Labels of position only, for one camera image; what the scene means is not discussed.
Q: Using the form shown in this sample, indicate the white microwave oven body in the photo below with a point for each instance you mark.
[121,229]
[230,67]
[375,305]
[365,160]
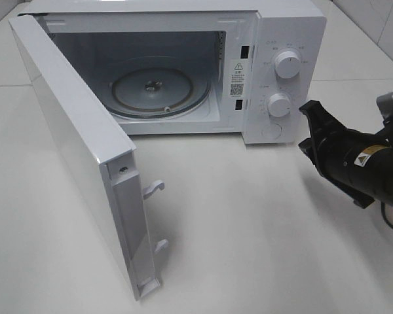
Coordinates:
[231,43]

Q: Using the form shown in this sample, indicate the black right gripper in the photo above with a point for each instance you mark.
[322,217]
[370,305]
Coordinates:
[359,164]

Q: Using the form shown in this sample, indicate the lower white microwave knob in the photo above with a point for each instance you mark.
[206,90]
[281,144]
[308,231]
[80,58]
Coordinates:
[278,105]

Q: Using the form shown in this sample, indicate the upper white microwave knob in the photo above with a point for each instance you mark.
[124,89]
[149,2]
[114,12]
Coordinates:
[287,63]

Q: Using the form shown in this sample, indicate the round white door release button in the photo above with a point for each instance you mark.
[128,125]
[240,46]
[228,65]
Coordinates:
[271,131]

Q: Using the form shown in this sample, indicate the glass microwave turntable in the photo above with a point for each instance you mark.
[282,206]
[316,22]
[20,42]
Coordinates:
[157,92]

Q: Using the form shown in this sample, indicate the white microwave door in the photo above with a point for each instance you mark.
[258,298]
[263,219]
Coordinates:
[97,152]

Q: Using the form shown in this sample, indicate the white microwave knob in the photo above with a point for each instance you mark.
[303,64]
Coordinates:
[287,63]
[278,105]

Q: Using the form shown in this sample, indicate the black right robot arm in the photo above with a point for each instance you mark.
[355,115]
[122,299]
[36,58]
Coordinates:
[359,164]

